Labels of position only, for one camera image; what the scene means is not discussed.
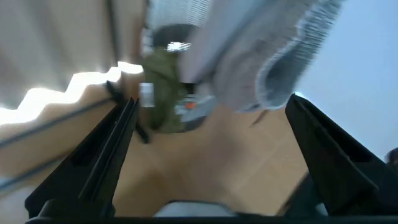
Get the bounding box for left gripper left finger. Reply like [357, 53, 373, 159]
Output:
[24, 97, 141, 218]

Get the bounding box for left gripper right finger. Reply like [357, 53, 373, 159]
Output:
[285, 93, 398, 217]

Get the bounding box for pale grey shorts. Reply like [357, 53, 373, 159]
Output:
[178, 0, 345, 127]

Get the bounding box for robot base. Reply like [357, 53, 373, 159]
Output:
[154, 172, 329, 218]

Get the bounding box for black clothes rack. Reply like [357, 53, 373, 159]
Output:
[0, 0, 150, 191]

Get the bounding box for white laundry basket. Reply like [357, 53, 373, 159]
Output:
[141, 0, 218, 133]

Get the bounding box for green garment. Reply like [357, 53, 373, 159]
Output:
[141, 47, 188, 134]

